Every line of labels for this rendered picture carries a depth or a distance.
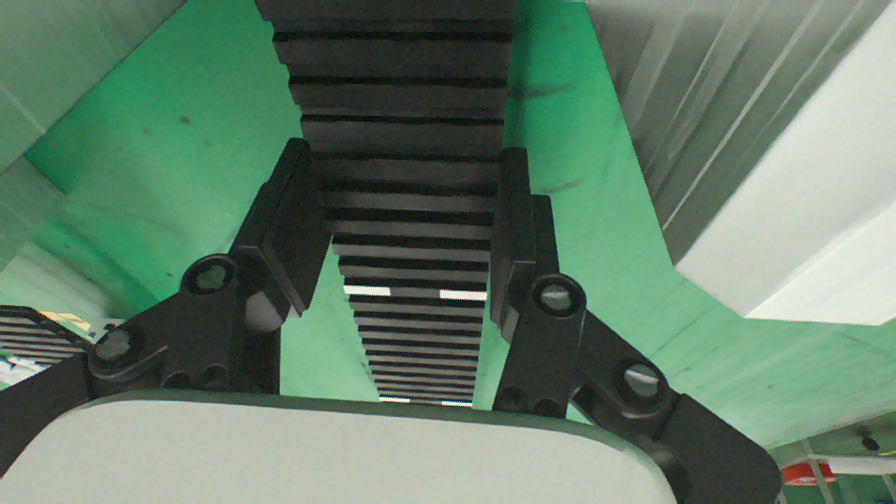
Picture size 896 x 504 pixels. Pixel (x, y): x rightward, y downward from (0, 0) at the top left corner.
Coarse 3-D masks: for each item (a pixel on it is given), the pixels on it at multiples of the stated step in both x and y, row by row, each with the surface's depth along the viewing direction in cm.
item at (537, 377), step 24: (528, 288) 8; (552, 288) 8; (576, 288) 8; (528, 312) 8; (552, 312) 8; (576, 312) 8; (528, 336) 7; (552, 336) 7; (576, 336) 7; (528, 360) 7; (552, 360) 7; (576, 360) 7; (504, 384) 7; (528, 384) 7; (552, 384) 7; (504, 408) 7; (528, 408) 7; (552, 408) 7
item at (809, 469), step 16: (784, 464) 293; (800, 464) 284; (816, 464) 267; (832, 464) 282; (848, 464) 280; (864, 464) 277; (880, 464) 275; (784, 480) 303; (800, 480) 290; (816, 480) 295
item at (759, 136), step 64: (0, 0) 3; (64, 0) 3; (128, 0) 4; (576, 0) 5; (640, 0) 3; (704, 0) 2; (768, 0) 2; (832, 0) 1; (0, 64) 3; (64, 64) 3; (640, 64) 3; (704, 64) 2; (768, 64) 2; (832, 64) 1; (0, 128) 3; (640, 128) 3; (704, 128) 2; (768, 128) 2; (832, 128) 1; (704, 192) 2; (768, 192) 2; (832, 192) 2; (704, 256) 2; (768, 256) 2; (832, 256) 2; (832, 320) 2
